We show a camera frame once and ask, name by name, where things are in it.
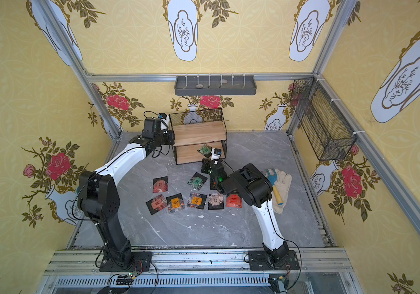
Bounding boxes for green tea bag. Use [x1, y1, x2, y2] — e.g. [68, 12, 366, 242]
[187, 172, 207, 191]
[198, 144, 213, 159]

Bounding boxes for black wall mesh basket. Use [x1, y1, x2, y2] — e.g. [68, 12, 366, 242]
[291, 78, 357, 161]

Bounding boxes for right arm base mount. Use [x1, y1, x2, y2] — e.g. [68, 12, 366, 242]
[248, 250, 300, 271]

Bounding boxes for pink label tea bag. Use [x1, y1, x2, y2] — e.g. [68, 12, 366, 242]
[146, 194, 167, 215]

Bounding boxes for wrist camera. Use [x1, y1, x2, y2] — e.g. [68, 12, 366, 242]
[158, 113, 169, 130]
[210, 148, 222, 160]

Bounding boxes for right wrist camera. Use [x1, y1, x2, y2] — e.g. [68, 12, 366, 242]
[210, 148, 222, 160]

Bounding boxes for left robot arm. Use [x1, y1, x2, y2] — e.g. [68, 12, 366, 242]
[77, 113, 175, 272]

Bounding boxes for orange label tea bag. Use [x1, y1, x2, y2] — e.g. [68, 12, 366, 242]
[187, 192, 207, 209]

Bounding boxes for white work glove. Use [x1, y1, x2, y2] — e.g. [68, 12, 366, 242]
[272, 169, 292, 214]

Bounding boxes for blue yellow garden fork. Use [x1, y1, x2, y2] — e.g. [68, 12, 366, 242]
[266, 169, 284, 206]

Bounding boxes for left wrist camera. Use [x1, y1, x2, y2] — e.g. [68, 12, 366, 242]
[158, 113, 169, 130]

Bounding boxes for earl grey red tea bag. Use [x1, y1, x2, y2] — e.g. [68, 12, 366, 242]
[152, 176, 168, 194]

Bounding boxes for beige floral tea bag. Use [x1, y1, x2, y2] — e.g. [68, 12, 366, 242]
[207, 194, 225, 210]

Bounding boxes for black wire mesh shelf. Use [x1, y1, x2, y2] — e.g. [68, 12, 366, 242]
[169, 105, 227, 165]

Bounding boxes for red black tea bag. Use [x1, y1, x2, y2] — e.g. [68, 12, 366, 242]
[227, 194, 242, 208]

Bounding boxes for grey wall tray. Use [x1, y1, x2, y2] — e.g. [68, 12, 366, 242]
[174, 73, 257, 96]

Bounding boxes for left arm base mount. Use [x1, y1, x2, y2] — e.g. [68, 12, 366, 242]
[99, 251, 152, 273]

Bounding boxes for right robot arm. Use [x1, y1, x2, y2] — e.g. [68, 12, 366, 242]
[201, 159, 289, 264]

